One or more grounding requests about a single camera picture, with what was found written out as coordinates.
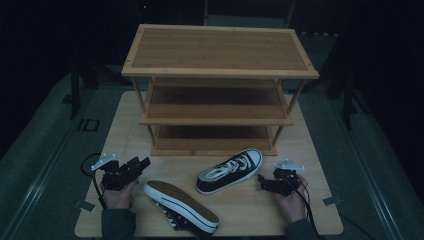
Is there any left hand-held gripper black cable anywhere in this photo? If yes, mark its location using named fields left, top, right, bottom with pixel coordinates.
left=80, top=152, right=108, bottom=211

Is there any black canvas sneaker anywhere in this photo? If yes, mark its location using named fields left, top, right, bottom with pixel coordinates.
left=143, top=179, right=221, bottom=238
left=194, top=148, right=264, bottom=196

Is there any hand-held gripper black cable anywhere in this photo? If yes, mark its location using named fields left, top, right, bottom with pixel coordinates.
left=293, top=181, right=323, bottom=240
left=80, top=152, right=108, bottom=211

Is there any wooden three-tier shoe rack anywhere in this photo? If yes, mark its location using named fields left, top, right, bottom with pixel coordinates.
left=120, top=23, right=320, bottom=158

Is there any person's right hand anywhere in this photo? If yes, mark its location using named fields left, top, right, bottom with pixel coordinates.
left=273, top=174, right=309, bottom=224

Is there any black metal stand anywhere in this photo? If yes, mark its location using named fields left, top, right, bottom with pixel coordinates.
left=68, top=59, right=101, bottom=120
left=328, top=69, right=359, bottom=131

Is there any person's left hand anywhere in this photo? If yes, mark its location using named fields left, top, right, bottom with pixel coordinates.
left=101, top=179, right=139, bottom=211

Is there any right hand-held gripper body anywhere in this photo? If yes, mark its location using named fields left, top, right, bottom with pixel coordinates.
left=268, top=159, right=306, bottom=197

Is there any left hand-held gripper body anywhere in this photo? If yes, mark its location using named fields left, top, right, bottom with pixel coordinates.
left=90, top=153, right=144, bottom=192

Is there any grey tape piece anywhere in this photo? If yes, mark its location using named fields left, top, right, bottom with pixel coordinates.
left=322, top=195, right=343, bottom=207
left=79, top=200, right=97, bottom=213

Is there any black floor outlet frame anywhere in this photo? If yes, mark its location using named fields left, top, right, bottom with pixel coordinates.
left=77, top=118, right=101, bottom=133

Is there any right hand-held gripper black cable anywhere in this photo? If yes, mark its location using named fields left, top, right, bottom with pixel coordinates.
left=293, top=181, right=323, bottom=240

